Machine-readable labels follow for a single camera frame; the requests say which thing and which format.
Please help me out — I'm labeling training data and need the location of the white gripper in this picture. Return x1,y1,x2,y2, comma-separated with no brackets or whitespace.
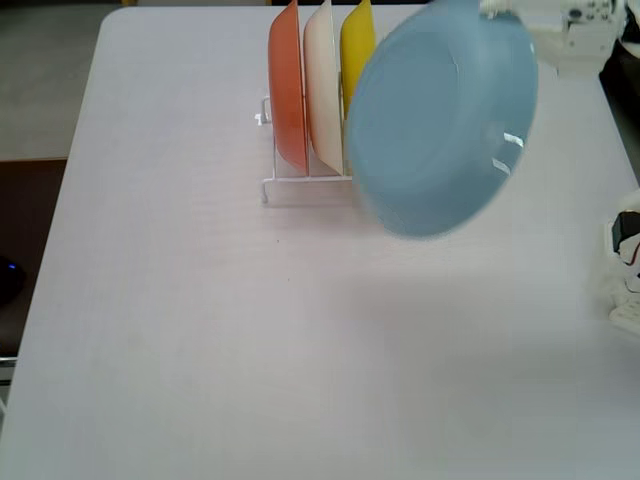
477,0,626,76

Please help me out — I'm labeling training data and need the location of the light blue plate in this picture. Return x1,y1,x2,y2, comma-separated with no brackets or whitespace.
343,0,541,242

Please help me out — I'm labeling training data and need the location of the yellow plate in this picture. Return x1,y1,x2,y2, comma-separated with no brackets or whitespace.
339,0,377,121

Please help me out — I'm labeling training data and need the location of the cream white plate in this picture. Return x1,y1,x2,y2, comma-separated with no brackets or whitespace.
302,0,347,177

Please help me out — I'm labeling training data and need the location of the orange plate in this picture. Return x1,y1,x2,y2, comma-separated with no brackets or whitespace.
267,0,308,177

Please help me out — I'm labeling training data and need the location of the dark brown desk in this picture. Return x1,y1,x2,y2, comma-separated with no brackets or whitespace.
0,157,69,359

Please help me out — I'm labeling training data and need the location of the black computer mouse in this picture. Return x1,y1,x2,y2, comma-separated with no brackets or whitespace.
0,254,27,307

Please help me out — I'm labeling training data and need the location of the white wire dish rack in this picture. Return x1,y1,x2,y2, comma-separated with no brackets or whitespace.
253,95,361,206

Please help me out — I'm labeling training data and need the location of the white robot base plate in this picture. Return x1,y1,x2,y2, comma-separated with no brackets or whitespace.
608,297,640,337

